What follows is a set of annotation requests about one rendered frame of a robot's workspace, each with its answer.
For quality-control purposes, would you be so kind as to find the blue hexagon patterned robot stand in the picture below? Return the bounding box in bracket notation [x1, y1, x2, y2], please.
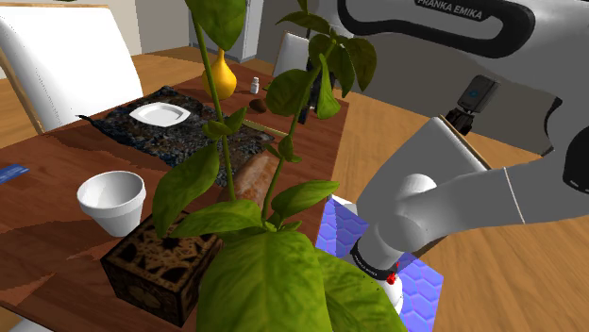
[314, 194, 446, 332]

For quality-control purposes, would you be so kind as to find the brown bread loaf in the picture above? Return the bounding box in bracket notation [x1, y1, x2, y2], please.
[215, 151, 283, 209]

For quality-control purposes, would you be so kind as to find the yellow-green thin stick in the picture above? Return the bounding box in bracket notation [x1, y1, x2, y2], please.
[241, 119, 289, 139]

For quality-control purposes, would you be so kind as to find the white foam cup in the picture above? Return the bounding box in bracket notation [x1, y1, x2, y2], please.
[76, 170, 148, 239]

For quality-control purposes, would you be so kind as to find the wooden dining table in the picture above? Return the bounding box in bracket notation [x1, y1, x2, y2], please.
[0, 44, 351, 332]

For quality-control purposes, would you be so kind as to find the yellow gourd vase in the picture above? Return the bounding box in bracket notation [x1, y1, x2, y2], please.
[200, 47, 239, 102]

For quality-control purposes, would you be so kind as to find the green plant in patterned box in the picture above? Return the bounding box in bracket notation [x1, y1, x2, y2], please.
[99, 0, 409, 332]

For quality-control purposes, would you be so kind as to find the black upright object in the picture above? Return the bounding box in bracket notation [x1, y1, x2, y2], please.
[297, 58, 343, 126]

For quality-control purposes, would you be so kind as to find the white plate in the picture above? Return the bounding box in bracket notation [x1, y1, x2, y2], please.
[128, 101, 193, 128]

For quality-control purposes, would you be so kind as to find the dark mottled place mat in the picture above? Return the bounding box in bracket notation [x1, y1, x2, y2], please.
[76, 85, 278, 189]

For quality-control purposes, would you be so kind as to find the white cabinet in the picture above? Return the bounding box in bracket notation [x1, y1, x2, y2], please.
[187, 0, 265, 64]

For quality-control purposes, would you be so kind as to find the blue card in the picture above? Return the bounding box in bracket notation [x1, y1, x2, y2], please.
[0, 163, 30, 186]

